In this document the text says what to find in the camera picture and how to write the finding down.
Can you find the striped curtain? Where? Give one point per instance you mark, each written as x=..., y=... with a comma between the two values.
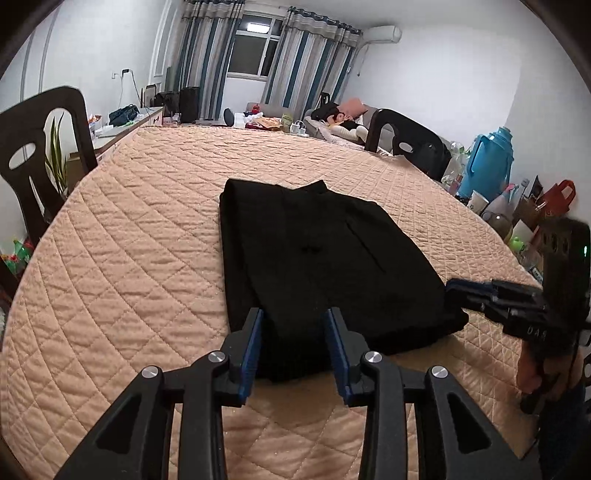
x=309, y=60
x=203, y=60

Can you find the red mug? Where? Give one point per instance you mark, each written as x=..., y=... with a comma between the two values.
x=561, y=196

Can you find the black speaker box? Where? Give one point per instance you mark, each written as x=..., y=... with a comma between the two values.
x=189, y=105

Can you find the white air conditioner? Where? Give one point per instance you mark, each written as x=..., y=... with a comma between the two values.
x=381, y=34

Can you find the green potted plant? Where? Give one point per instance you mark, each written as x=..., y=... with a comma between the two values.
x=57, y=157

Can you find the peach quilted blanket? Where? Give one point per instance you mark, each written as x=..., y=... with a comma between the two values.
x=138, y=258

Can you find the person's right hand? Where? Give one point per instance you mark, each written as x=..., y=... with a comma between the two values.
x=528, y=374

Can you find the white sideboard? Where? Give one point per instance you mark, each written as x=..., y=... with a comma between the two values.
x=134, y=127

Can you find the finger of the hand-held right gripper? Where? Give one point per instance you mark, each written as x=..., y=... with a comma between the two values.
x=475, y=293

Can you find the blue thermos jug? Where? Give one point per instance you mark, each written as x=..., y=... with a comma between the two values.
x=489, y=161

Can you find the window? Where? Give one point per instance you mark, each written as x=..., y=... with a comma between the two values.
x=251, y=55

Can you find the dark bag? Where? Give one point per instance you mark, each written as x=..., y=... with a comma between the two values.
x=123, y=115

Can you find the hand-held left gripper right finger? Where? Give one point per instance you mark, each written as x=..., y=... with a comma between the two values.
x=337, y=357

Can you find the black pants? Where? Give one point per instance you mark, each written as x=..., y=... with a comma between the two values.
x=314, y=258

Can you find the person's right forearm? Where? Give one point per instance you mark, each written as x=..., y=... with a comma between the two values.
x=565, y=438

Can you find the white cup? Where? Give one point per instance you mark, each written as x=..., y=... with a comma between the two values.
x=478, y=201

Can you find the black chair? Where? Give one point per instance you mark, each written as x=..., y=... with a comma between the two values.
x=415, y=131
x=74, y=106

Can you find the green plastic bottles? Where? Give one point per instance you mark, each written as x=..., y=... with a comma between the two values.
x=16, y=256

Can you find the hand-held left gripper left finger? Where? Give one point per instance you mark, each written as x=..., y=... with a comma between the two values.
x=251, y=353

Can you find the pink pillow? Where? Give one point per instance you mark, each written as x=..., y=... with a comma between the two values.
x=354, y=106

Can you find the round grey speaker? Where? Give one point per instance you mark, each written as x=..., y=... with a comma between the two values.
x=229, y=116

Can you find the glass jar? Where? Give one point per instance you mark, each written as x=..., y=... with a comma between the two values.
x=496, y=222

